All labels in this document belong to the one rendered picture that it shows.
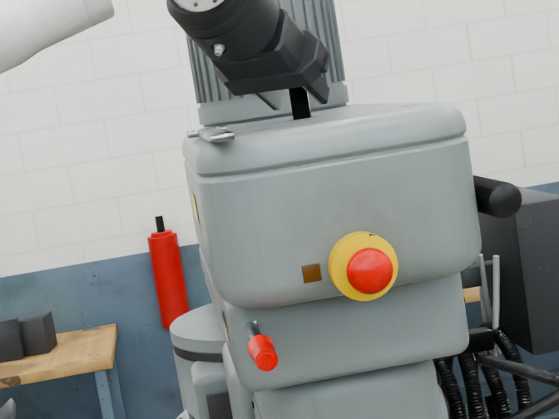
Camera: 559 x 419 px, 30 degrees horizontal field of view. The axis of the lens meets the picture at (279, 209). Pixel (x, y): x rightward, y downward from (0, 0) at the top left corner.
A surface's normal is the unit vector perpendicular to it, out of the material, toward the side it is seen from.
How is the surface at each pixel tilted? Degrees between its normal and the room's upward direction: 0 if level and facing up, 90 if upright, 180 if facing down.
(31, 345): 90
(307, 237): 90
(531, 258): 90
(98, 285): 90
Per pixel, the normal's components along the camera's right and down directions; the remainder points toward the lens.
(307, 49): -0.45, -0.44
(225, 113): -0.57, 0.18
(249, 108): -0.31, 0.16
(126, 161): 0.12, 0.10
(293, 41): 0.88, -0.07
